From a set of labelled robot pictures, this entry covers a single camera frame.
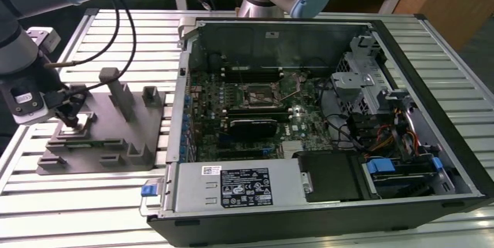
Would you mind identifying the silver CPU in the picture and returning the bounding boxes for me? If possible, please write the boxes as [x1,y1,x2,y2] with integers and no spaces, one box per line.
[58,125,86,136]

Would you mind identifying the CPU socket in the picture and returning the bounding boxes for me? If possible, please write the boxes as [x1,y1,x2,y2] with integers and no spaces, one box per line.
[239,82,283,108]

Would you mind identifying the green RAM stick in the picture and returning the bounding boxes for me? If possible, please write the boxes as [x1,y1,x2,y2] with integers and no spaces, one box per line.
[66,142,106,149]

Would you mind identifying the grey parts rack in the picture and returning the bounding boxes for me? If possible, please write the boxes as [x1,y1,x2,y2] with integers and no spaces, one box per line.
[35,67,167,175]

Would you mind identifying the silver power supply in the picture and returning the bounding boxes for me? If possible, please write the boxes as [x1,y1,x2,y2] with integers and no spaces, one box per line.
[170,160,314,213]

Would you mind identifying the black expansion slot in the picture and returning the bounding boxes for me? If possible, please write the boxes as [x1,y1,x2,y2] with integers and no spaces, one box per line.
[218,150,267,159]

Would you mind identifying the black graphics card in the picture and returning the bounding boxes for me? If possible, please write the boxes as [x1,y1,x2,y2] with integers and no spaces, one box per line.
[227,117,279,140]

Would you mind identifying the silver chipset heatsink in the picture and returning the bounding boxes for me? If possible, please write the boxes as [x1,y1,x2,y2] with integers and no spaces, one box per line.
[283,140,310,160]

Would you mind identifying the green motherboard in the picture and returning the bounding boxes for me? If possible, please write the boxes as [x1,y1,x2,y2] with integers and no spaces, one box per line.
[185,67,338,164]

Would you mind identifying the black plastic shroud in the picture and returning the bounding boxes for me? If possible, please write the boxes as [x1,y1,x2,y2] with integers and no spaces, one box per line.
[295,149,366,203]

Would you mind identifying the silver drive cage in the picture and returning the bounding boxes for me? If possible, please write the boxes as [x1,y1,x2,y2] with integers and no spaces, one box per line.
[330,35,393,116]

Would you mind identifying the black PC case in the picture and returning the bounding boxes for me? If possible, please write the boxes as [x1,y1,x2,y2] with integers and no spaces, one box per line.
[146,18,494,246]

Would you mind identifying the hard disk in blue carrier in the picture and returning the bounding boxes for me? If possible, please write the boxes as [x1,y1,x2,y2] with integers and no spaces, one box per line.
[365,157,445,198]

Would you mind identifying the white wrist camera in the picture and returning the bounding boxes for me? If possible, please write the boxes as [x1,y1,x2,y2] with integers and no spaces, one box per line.
[7,83,52,125]

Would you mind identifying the black cable brass plug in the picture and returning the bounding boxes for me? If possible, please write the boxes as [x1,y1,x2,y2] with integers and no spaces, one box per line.
[43,0,121,69]

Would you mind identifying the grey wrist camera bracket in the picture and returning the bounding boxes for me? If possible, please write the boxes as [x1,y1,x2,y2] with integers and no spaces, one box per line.
[26,27,62,51]

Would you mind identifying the black camera cable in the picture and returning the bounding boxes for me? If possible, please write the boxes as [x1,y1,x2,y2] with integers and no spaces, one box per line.
[58,0,137,95]

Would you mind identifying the silver case hinge bracket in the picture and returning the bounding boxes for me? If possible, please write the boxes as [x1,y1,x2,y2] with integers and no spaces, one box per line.
[178,17,199,40]

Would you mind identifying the black data cable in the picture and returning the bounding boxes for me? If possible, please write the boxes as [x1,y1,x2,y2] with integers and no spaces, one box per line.
[324,113,369,156]

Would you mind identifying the coloured power wires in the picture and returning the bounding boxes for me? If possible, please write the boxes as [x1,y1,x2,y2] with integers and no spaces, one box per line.
[370,108,422,156]

